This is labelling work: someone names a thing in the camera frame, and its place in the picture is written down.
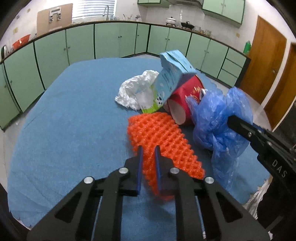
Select blue tablecloth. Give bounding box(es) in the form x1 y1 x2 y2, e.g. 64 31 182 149
6 57 271 229

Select black wok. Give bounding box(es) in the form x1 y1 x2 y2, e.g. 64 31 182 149
181 21 195 30

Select white plastic bag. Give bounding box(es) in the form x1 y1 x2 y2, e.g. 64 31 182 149
115 70 159 110

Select brown wooden door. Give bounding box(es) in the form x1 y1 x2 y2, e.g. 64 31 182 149
239 16 287 103

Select blue plastic bag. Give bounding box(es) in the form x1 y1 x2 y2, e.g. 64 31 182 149
186 87 253 191

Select blue milk carton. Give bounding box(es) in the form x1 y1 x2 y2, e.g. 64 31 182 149
135 50 197 113

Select window blinds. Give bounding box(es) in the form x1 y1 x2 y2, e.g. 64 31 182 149
72 0 117 19

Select green bottle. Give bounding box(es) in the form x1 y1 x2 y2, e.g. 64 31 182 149
243 41 251 55

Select green lower kitchen cabinets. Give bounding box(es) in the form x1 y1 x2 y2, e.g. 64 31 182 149
1 21 251 129

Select cardboard box on counter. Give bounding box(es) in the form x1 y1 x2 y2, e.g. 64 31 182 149
37 4 73 36

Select orange foam fruit net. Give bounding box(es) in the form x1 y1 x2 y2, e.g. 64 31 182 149
127 112 205 196

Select red plastic basin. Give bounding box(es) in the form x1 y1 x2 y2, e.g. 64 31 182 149
13 34 30 50

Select kitchen faucet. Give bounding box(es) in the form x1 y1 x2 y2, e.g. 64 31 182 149
102 5 109 21

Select red paper cup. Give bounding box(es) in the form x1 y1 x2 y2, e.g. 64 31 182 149
164 75 207 125

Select green upper cabinets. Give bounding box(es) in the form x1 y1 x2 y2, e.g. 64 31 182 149
137 0 245 28

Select white cooking pot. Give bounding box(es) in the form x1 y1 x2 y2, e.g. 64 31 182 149
166 16 177 27

